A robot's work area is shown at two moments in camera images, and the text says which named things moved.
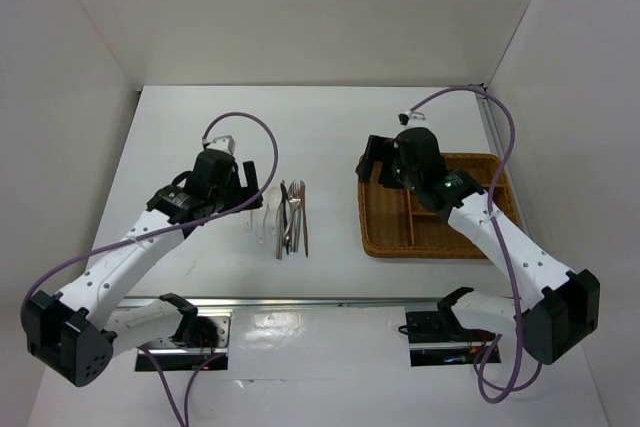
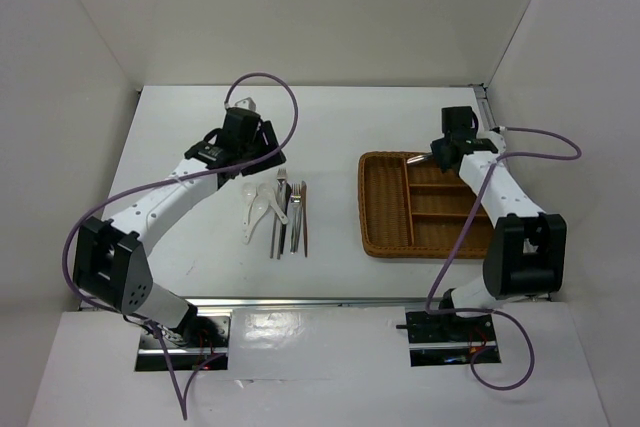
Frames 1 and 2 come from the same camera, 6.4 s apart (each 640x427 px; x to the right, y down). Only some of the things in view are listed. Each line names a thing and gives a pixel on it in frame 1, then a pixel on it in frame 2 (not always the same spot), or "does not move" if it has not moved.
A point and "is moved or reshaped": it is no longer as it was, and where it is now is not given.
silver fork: (279, 232) is moved or reshaped
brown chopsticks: (302, 201) does not move
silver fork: (294, 194) does not move
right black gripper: (379, 148) → (438, 147)
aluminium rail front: (262, 302) does not move
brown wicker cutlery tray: (394, 223) does not move
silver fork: (294, 192) is moved or reshaped
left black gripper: (243, 193) → (270, 137)
